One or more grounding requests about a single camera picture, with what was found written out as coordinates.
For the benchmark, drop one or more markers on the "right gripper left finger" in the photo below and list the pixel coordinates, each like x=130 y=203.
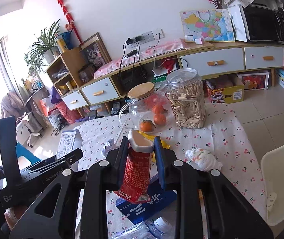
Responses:
x=53 y=214

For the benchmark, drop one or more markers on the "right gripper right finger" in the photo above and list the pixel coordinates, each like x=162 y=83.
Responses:
x=208 y=205

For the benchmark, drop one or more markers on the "red instant noodle cup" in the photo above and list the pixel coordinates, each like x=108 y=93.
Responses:
x=137 y=171

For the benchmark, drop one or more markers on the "blue white carton box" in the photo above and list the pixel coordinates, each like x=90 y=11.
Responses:
x=69 y=141

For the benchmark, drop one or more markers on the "clear plastic water bottle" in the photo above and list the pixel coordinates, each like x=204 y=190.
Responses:
x=158 y=228

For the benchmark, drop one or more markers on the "white plastic trash bin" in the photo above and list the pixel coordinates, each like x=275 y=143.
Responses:
x=272 y=168

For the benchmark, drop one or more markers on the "person left hand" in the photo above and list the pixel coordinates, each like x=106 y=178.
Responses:
x=13 y=214

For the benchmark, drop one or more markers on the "crumpled white paper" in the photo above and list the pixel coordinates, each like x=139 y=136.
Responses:
x=108 y=146

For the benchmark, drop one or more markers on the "blue plastic stool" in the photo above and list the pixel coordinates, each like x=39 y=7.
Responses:
x=21 y=151

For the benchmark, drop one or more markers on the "blue paper box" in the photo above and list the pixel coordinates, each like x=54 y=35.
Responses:
x=159 y=199

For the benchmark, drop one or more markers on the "crumpled white tissue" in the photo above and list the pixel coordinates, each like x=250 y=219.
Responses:
x=204 y=159

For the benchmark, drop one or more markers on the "mandarin orange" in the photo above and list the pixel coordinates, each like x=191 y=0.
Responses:
x=158 y=109
x=160 y=119
x=146 y=126

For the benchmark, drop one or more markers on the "glass jar with wooden lid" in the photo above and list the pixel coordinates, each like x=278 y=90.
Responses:
x=143 y=97

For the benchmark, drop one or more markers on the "cherry print tablecloth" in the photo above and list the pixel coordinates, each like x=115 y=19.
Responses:
x=222 y=135

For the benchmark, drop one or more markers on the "clear jar of biscuits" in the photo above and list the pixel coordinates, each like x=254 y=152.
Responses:
x=186 y=94

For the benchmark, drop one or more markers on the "yellow cardboard box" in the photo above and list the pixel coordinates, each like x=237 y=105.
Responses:
x=225 y=89

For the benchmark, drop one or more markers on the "framed cat picture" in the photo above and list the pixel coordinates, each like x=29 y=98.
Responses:
x=94 y=51

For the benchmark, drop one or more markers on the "potted green plant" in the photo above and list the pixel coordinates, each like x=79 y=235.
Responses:
x=35 y=56

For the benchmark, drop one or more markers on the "red gift box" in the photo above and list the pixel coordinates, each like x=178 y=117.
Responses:
x=256 y=80

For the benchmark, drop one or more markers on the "wooden white TV cabinet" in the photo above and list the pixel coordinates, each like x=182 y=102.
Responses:
x=210 y=60

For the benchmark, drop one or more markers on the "pink cloth cover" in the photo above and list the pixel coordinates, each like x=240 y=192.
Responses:
x=161 y=49

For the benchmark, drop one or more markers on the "colourful map poster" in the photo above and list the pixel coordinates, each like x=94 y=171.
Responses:
x=212 y=25

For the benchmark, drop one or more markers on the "black microwave oven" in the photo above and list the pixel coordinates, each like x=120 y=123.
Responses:
x=263 y=24

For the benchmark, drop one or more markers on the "wall power socket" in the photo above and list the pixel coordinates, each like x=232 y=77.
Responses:
x=151 y=38

